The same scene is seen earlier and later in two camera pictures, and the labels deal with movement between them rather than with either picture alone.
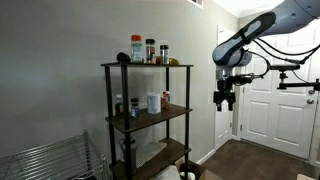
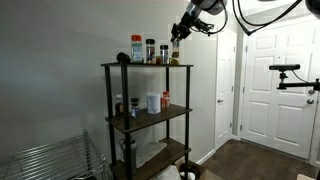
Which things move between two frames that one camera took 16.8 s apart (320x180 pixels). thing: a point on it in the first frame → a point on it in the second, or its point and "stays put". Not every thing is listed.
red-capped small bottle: (167, 97) → (175, 52)
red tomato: (158, 60) stays put
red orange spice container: (163, 99) stays put
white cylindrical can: (154, 103) stays put
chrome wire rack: (75, 157) stays put
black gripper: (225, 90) → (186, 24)
